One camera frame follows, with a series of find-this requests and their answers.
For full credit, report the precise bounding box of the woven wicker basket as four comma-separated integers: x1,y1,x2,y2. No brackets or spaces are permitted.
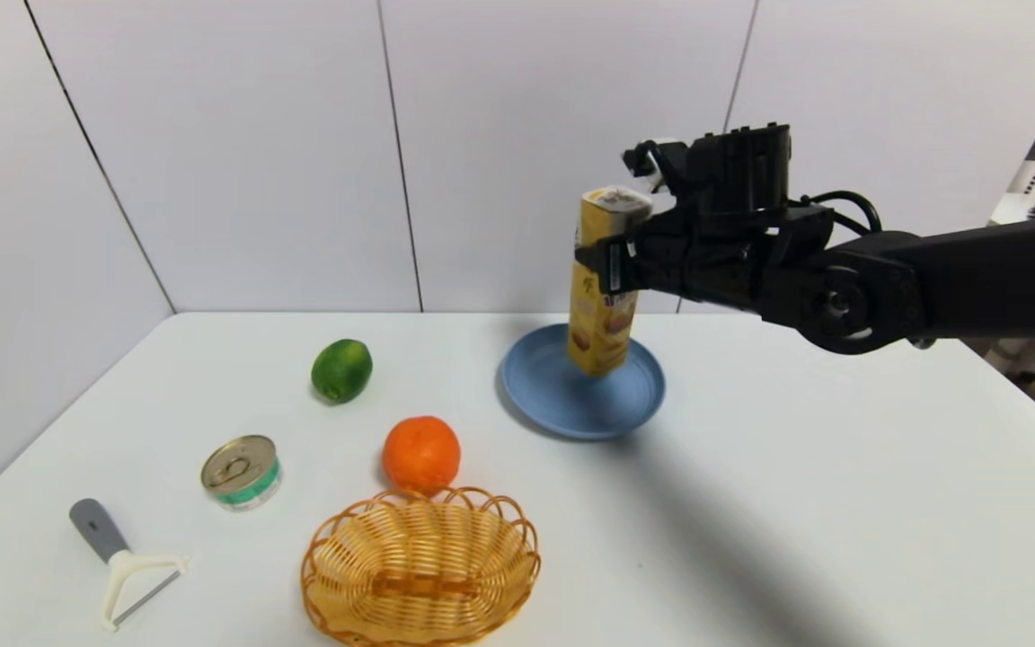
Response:
300,485,542,646

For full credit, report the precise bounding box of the green lime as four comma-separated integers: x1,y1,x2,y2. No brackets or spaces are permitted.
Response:
311,339,374,404

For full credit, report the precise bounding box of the blue plate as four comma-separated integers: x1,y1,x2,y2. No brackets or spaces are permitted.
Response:
500,323,667,441

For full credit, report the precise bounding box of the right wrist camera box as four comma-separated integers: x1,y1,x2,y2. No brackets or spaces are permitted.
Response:
622,123,793,217

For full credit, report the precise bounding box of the yellow snack box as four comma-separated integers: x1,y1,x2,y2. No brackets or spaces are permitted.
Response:
567,186,654,377

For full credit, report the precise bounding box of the small tin can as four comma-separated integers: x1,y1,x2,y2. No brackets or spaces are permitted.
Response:
200,434,283,512

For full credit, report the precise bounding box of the grey handled white peeler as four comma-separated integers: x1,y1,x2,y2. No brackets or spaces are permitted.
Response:
68,498,190,632

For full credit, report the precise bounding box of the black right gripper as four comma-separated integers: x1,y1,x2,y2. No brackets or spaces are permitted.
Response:
573,219,699,298

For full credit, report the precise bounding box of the orange fruit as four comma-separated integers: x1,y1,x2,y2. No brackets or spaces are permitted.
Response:
382,414,463,494

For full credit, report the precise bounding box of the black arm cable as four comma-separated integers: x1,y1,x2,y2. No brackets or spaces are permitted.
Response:
801,190,883,236

